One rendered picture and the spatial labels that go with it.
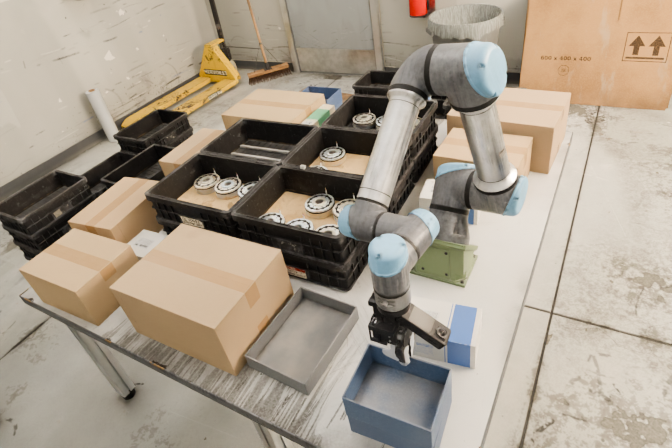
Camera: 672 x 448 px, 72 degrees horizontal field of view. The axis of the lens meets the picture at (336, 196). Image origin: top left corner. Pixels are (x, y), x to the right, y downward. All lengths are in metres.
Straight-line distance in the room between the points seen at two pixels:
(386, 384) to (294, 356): 0.30
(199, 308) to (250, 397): 0.26
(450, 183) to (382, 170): 0.38
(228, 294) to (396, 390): 0.49
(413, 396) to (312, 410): 0.26
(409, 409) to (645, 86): 3.33
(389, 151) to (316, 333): 0.59
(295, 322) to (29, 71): 3.65
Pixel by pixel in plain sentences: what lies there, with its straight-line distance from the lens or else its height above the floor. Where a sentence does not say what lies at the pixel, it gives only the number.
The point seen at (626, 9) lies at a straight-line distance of 4.01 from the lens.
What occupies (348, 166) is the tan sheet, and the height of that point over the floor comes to 0.83.
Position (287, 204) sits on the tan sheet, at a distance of 1.65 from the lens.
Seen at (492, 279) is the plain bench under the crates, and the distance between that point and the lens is 1.49.
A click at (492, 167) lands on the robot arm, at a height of 1.09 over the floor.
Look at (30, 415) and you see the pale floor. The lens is 2.67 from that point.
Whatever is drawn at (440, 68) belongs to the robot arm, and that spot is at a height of 1.38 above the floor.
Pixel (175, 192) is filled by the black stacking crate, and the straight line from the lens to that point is 1.87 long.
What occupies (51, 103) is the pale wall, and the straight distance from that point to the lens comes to 4.72.
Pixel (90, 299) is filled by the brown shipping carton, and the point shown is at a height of 0.80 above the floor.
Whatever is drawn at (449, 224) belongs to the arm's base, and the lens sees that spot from 1.37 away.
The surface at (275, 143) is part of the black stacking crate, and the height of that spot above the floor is 0.83.
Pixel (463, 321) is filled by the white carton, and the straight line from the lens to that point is 1.26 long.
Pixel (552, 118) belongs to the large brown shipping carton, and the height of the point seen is 0.90.
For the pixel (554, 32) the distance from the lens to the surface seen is 4.05.
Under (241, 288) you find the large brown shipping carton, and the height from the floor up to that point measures 0.90.
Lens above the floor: 1.77
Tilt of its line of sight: 35 degrees down
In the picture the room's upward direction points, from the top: 11 degrees counter-clockwise
